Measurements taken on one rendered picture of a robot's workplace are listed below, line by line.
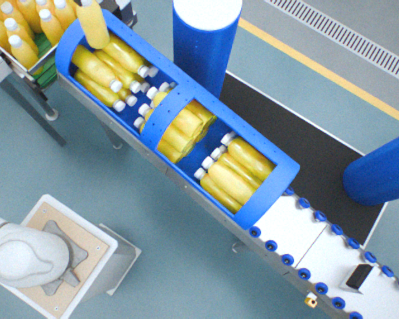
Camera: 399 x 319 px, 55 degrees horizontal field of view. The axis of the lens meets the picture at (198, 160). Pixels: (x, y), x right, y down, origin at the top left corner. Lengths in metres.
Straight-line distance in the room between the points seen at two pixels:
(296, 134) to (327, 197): 0.42
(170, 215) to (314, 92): 1.27
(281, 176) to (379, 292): 0.63
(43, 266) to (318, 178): 1.69
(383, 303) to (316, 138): 1.18
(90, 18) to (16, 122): 1.61
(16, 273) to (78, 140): 1.51
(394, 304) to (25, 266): 1.24
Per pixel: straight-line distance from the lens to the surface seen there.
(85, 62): 1.41
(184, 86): 1.25
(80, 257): 1.35
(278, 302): 2.43
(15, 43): 1.56
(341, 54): 2.96
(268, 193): 1.16
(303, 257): 1.49
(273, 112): 2.44
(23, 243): 1.14
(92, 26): 1.21
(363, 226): 2.46
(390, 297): 1.62
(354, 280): 1.42
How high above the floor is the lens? 2.35
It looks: 75 degrees down
